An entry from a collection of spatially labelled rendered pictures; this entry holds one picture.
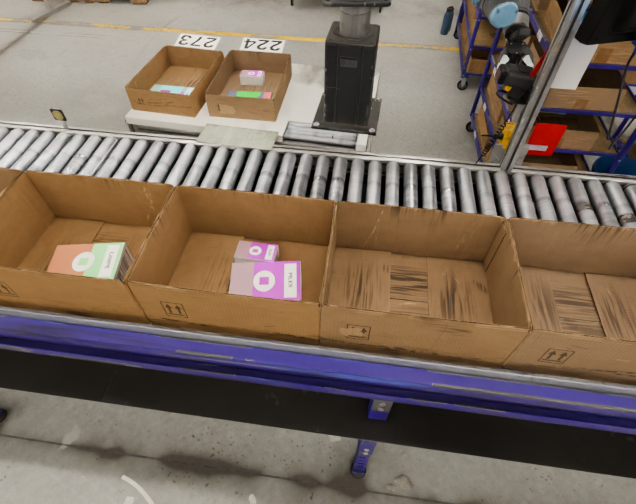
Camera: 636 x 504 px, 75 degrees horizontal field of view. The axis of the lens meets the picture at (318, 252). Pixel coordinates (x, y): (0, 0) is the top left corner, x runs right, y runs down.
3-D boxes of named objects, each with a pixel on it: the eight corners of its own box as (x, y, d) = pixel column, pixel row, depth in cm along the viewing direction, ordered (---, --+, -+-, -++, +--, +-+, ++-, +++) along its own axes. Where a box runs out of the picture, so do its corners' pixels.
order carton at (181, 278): (334, 246, 111) (337, 199, 98) (320, 346, 92) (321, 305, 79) (191, 231, 114) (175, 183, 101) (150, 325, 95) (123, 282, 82)
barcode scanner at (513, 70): (486, 89, 140) (501, 58, 132) (520, 96, 140) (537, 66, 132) (488, 99, 136) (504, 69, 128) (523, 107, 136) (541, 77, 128)
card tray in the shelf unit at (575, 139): (511, 98, 221) (518, 80, 213) (571, 104, 218) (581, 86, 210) (521, 144, 195) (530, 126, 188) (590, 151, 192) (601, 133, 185)
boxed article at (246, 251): (242, 251, 109) (239, 240, 105) (279, 256, 108) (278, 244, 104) (236, 268, 105) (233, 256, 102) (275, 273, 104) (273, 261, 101)
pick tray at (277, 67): (292, 75, 194) (291, 53, 186) (276, 122, 169) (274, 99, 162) (233, 70, 196) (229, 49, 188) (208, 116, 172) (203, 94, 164)
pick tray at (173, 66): (227, 72, 195) (223, 51, 187) (195, 118, 171) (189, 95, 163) (170, 66, 199) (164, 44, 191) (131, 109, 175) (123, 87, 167)
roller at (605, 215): (599, 174, 149) (583, 177, 151) (653, 295, 116) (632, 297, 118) (598, 184, 152) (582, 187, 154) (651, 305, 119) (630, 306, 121)
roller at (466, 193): (468, 175, 157) (472, 164, 153) (484, 289, 124) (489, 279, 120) (454, 174, 157) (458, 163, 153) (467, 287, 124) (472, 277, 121)
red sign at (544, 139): (550, 155, 150) (567, 124, 141) (551, 157, 150) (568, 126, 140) (505, 151, 152) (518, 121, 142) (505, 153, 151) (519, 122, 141)
